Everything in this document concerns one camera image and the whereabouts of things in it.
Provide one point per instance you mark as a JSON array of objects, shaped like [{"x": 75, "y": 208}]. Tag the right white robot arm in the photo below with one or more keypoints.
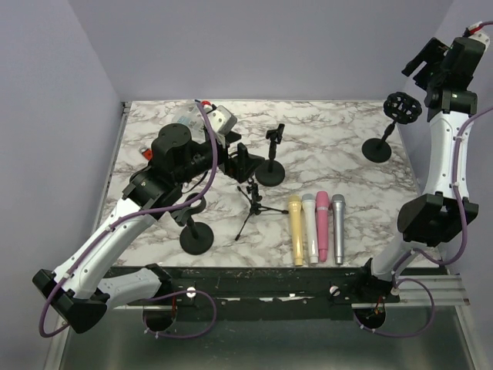
[{"x": 443, "y": 210}]

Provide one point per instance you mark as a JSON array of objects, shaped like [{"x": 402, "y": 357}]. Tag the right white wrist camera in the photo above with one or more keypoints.
[{"x": 477, "y": 33}]

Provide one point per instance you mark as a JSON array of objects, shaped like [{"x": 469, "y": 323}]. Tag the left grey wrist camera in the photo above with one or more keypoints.
[{"x": 221, "y": 120}]

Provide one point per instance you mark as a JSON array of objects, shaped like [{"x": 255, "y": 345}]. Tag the black shock mount desk stand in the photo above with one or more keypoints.
[{"x": 379, "y": 148}]

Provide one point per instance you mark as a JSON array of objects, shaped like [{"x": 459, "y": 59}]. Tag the black tripod shock mount stand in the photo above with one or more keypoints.
[{"x": 252, "y": 194}]

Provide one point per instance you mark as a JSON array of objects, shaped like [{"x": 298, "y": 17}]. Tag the clear plastic screw box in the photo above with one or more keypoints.
[{"x": 189, "y": 115}]

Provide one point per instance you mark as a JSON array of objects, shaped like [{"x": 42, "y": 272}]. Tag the black clip stand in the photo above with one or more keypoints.
[{"x": 195, "y": 238}]

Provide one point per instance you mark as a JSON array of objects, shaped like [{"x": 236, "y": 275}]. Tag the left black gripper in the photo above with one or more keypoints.
[{"x": 246, "y": 163}]

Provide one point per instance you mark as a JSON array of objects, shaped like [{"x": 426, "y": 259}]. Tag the black round base stand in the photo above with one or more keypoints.
[{"x": 271, "y": 173}]

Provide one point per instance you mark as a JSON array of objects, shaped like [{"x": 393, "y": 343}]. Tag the pink microphone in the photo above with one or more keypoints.
[{"x": 322, "y": 214}]

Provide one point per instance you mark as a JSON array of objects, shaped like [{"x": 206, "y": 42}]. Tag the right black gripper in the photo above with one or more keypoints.
[{"x": 426, "y": 55}]

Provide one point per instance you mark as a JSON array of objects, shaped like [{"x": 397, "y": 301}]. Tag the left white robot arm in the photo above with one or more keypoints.
[{"x": 78, "y": 290}]

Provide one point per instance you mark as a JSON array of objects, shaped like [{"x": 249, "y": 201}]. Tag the beige microphone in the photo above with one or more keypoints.
[{"x": 295, "y": 208}]

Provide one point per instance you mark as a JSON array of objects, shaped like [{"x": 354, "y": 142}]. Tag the white grey-head microphone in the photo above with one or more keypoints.
[{"x": 309, "y": 209}]

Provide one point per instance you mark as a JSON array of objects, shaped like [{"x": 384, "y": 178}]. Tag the grey slim microphone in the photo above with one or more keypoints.
[{"x": 338, "y": 208}]

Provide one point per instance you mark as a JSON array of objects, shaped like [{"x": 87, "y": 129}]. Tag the black front mounting rail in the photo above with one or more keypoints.
[{"x": 277, "y": 293}]

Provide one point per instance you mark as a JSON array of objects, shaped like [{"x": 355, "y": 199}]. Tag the red handled adjustable wrench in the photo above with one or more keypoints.
[{"x": 146, "y": 152}]

